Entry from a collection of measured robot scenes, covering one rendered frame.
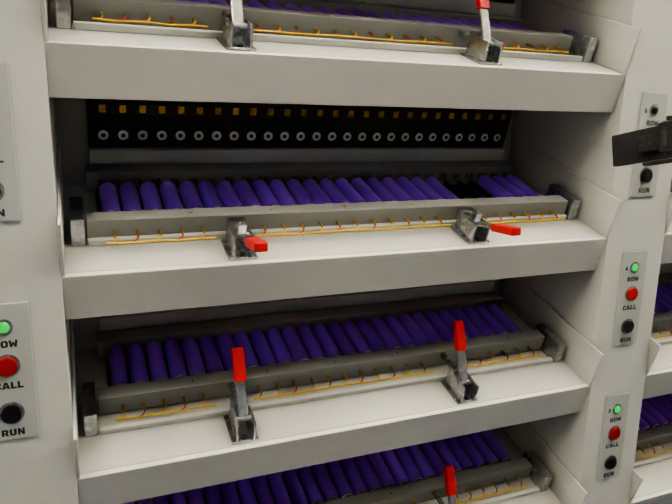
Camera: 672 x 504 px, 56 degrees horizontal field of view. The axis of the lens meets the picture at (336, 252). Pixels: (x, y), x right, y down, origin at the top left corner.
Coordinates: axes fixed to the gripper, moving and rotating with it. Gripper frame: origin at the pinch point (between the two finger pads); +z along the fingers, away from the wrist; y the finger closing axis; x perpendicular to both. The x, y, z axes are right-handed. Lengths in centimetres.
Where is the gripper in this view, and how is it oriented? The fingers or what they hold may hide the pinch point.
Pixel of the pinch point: (659, 146)
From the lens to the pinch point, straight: 66.5
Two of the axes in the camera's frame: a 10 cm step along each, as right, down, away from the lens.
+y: -9.3, 0.6, -3.7
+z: -3.7, 0.0, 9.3
